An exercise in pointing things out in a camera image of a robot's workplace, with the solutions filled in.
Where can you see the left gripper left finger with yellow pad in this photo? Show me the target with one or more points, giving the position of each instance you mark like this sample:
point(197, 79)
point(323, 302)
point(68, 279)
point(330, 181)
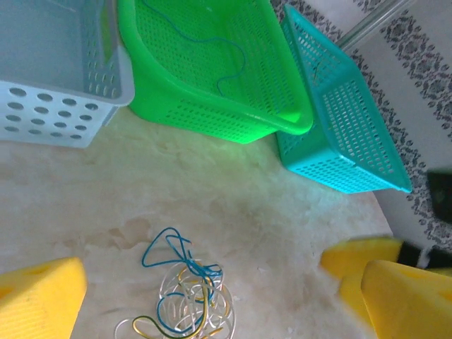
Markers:
point(39, 300)

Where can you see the aluminium frame post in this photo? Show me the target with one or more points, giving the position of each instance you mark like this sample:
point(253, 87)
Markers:
point(374, 21)

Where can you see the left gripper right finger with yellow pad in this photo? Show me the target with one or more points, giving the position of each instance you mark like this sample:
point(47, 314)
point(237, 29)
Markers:
point(409, 303)

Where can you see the teal plastic basket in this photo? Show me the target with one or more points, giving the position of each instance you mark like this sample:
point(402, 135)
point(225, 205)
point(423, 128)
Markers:
point(346, 123)

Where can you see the light blue plastic basket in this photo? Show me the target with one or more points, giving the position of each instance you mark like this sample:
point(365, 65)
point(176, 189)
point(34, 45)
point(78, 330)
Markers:
point(46, 53)

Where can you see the green plastic basket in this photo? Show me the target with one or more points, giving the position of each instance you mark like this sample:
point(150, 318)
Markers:
point(197, 63)

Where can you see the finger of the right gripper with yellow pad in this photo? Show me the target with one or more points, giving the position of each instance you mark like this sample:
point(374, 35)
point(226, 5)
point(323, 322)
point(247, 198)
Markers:
point(355, 293)
point(363, 254)

